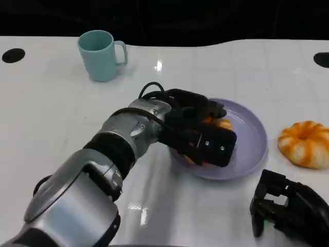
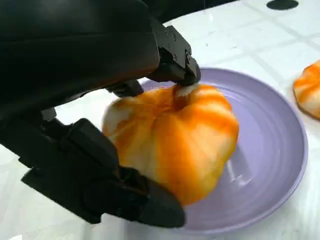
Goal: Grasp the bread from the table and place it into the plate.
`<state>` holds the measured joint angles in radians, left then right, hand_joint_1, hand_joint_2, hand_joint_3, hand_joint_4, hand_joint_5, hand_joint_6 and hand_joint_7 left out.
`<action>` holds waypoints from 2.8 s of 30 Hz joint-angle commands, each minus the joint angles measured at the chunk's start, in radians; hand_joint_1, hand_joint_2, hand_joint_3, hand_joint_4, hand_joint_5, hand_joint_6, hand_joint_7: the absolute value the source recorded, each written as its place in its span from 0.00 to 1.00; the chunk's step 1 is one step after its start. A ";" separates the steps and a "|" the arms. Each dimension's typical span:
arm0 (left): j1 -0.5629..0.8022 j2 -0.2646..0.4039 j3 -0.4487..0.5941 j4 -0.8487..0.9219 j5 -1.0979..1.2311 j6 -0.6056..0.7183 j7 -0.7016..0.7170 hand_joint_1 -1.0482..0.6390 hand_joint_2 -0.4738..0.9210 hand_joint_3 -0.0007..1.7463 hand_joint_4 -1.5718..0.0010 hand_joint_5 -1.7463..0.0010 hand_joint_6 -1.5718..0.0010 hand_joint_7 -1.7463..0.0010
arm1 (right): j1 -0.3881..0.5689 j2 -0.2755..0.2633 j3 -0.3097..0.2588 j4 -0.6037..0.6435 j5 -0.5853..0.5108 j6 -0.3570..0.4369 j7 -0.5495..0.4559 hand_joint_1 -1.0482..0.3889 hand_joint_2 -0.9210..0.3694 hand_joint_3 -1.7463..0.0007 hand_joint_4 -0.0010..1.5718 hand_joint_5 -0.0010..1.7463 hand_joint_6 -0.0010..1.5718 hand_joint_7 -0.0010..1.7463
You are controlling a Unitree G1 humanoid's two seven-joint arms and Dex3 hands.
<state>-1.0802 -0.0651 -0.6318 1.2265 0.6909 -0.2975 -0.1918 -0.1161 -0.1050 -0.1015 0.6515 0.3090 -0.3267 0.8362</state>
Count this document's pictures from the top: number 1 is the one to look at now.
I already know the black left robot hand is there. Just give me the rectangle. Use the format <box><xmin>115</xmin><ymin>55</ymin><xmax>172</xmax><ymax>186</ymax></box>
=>
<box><xmin>164</xmin><ymin>89</ymin><xmax>228</xmax><ymax>127</ymax></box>

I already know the lilac plate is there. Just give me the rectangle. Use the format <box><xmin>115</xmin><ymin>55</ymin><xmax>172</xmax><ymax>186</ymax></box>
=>
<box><xmin>168</xmin><ymin>98</ymin><xmax>268</xmax><ymax>181</ymax></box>

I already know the black table cable hole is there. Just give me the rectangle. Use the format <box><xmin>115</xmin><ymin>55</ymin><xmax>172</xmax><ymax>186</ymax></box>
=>
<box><xmin>2</xmin><ymin>48</ymin><xmax>26</xmax><ymax>63</ymax></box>
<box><xmin>313</xmin><ymin>52</ymin><xmax>329</xmax><ymax>68</ymax></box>

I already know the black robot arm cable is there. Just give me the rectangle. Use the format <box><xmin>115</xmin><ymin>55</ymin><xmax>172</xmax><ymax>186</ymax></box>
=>
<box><xmin>138</xmin><ymin>81</ymin><xmax>180</xmax><ymax>110</ymax></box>

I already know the orange white toy bread roll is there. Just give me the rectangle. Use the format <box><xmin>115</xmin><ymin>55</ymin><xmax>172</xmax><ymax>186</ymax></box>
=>
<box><xmin>277</xmin><ymin>120</ymin><xmax>329</xmax><ymax>170</ymax></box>
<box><xmin>179</xmin><ymin>117</ymin><xmax>235</xmax><ymax>166</ymax></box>

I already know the pale green mug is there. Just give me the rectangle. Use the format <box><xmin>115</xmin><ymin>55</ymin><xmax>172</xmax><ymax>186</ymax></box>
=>
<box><xmin>77</xmin><ymin>30</ymin><xmax>129</xmax><ymax>82</ymax></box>

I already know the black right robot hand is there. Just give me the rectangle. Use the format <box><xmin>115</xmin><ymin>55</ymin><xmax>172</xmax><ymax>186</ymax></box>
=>
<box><xmin>249</xmin><ymin>169</ymin><xmax>329</xmax><ymax>247</ymax></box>

